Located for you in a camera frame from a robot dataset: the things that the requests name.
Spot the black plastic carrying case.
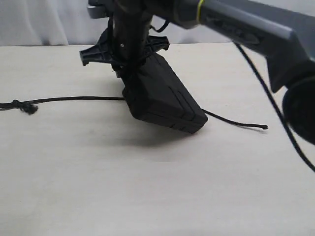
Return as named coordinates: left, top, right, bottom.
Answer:
left=122, top=53, right=208, bottom=134

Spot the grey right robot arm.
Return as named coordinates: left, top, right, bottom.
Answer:
left=80, top=0, right=315, bottom=143

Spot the white backdrop curtain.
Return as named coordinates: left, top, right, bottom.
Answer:
left=0, top=0, right=315, bottom=47

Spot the black braided rope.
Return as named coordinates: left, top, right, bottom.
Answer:
left=0, top=96, right=269, bottom=130

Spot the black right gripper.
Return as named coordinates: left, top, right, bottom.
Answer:
left=80, top=0, right=170, bottom=78

